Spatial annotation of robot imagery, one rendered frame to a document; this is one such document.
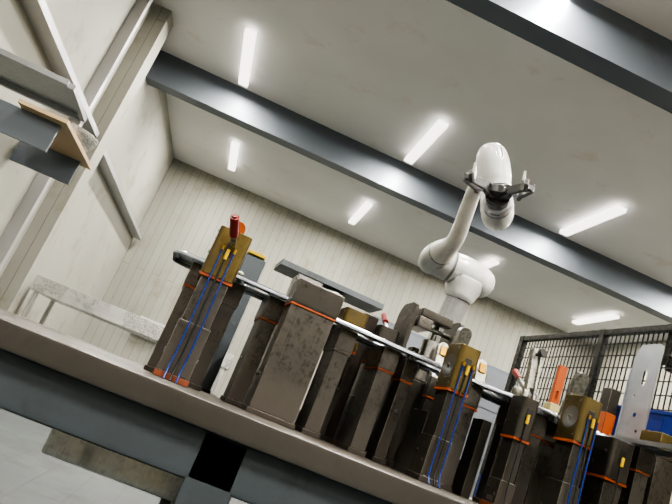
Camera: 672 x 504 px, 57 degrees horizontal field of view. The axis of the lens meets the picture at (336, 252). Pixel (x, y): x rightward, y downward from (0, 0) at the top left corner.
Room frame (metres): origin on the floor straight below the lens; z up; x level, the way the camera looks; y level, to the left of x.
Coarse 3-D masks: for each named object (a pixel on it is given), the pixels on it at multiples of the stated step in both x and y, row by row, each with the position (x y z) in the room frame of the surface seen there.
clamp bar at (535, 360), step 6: (534, 348) 1.95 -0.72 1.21; (534, 354) 1.95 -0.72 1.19; (540, 354) 1.92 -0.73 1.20; (546, 354) 1.93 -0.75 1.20; (534, 360) 1.96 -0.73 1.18; (540, 360) 1.95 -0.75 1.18; (528, 366) 1.95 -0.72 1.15; (534, 366) 1.95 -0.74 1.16; (540, 366) 1.95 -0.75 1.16; (528, 372) 1.94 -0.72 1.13; (534, 372) 1.95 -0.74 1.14; (528, 378) 1.93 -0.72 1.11; (534, 378) 1.95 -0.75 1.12; (528, 384) 1.93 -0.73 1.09; (534, 384) 1.94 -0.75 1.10; (528, 390) 1.93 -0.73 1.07; (534, 390) 1.93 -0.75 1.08; (534, 396) 1.93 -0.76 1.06
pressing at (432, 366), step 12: (180, 252) 1.50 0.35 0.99; (180, 264) 1.67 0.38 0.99; (240, 276) 1.52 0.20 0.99; (252, 288) 1.64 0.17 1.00; (264, 288) 1.54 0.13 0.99; (336, 324) 1.67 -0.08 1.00; (348, 324) 1.58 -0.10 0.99; (360, 336) 1.72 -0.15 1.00; (372, 336) 1.59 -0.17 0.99; (396, 348) 1.68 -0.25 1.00; (420, 360) 1.70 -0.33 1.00; (432, 360) 1.64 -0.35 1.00; (432, 372) 1.77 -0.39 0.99; (480, 384) 1.65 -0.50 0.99; (492, 396) 1.84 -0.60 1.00; (504, 396) 1.75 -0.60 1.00; (540, 408) 1.66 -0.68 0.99; (552, 420) 1.83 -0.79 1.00
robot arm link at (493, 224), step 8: (504, 184) 1.80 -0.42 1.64; (480, 192) 1.85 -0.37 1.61; (480, 200) 1.85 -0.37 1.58; (480, 208) 1.85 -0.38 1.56; (512, 208) 1.78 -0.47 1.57; (488, 216) 1.80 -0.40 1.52; (512, 216) 1.81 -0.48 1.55; (488, 224) 1.84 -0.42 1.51; (496, 224) 1.82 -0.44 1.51; (504, 224) 1.82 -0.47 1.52
